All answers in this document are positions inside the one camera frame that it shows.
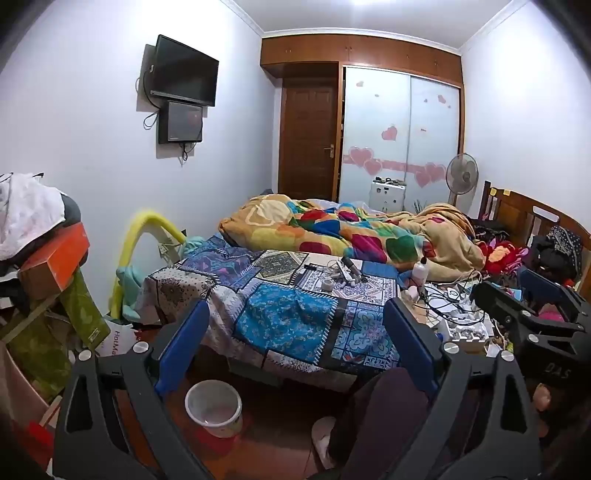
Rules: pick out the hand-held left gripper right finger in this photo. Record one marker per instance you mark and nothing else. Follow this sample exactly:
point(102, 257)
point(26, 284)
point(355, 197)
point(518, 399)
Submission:
point(411, 344)

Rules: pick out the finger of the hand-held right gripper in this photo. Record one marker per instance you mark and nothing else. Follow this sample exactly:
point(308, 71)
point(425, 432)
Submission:
point(540, 279)
point(496, 302)

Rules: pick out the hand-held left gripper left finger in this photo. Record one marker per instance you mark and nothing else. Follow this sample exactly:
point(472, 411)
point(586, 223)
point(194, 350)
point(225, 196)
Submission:
point(180, 341)

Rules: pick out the white plastic bucket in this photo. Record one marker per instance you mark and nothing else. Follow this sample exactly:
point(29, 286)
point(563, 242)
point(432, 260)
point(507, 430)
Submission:
point(213, 406)

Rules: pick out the person's right hand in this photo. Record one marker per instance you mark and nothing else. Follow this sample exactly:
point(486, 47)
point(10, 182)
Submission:
point(541, 396)

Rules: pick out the black clothing pile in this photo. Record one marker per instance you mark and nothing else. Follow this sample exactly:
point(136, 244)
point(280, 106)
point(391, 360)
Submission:
point(556, 254)

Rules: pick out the white tray of small parts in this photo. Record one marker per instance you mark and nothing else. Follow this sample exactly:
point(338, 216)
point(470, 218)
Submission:
point(466, 334)

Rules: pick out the red plush cloth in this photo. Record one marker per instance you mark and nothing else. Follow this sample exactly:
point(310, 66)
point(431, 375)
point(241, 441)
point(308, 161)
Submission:
point(501, 256)

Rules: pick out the white plastic bag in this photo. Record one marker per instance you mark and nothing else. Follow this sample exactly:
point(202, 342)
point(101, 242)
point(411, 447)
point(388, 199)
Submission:
point(117, 339)

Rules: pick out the teal cloth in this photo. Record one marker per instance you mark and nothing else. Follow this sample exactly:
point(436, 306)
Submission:
point(131, 290)

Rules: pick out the wooden headboard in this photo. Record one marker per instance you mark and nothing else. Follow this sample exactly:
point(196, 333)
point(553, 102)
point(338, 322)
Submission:
point(512, 212)

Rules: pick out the white squeeze bottle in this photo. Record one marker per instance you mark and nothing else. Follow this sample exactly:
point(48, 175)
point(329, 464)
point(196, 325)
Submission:
point(419, 271)

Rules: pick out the person's leg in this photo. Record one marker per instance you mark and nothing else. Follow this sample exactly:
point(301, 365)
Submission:
point(374, 415)

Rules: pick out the small items on bed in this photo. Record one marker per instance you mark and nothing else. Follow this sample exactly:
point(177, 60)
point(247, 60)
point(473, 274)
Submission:
point(346, 277)

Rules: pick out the green leaf-print bag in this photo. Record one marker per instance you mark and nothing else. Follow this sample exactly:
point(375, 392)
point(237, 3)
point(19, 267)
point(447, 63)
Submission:
point(87, 309)
point(37, 350)

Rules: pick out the tape roll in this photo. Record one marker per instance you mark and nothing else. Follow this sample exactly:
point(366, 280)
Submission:
point(328, 285)

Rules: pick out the patchwork bedsheet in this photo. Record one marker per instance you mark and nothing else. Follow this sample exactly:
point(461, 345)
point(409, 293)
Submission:
point(286, 318)

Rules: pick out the yellow foam tube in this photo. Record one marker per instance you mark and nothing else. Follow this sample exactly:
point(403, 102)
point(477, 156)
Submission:
point(138, 230)

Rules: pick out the colourful heart-print quilt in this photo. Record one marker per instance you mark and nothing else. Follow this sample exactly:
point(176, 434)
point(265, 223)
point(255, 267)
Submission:
point(351, 230)

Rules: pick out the white slipper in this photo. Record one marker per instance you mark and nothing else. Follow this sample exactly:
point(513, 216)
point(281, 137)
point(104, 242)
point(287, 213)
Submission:
point(322, 438)

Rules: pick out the white standing fan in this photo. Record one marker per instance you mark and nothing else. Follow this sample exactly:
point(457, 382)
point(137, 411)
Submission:
point(461, 175)

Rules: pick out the white appliance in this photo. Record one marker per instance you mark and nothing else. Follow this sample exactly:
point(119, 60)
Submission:
point(388, 196)

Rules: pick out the orange cardboard box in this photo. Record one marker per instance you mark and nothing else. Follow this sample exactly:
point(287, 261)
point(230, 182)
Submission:
point(55, 258)

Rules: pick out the grey cushion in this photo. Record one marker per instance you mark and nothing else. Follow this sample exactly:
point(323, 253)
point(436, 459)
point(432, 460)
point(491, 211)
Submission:
point(73, 212)

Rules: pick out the sliding door wardrobe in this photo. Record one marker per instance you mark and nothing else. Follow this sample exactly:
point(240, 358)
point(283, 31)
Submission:
point(397, 134)

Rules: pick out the white cloth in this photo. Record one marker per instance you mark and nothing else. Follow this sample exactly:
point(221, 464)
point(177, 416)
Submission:
point(27, 212)

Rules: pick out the small black monitor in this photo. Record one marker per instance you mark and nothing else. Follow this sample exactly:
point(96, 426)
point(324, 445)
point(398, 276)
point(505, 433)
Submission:
point(182, 122)

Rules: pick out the brown wooden door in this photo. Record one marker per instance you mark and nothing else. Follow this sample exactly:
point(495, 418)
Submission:
point(309, 138)

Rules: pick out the wooden overhead cabinet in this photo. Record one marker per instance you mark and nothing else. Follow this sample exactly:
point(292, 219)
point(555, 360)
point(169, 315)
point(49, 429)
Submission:
point(360, 53)

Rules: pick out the black wall television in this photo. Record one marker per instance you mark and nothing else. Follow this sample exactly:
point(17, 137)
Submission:
point(184, 69)

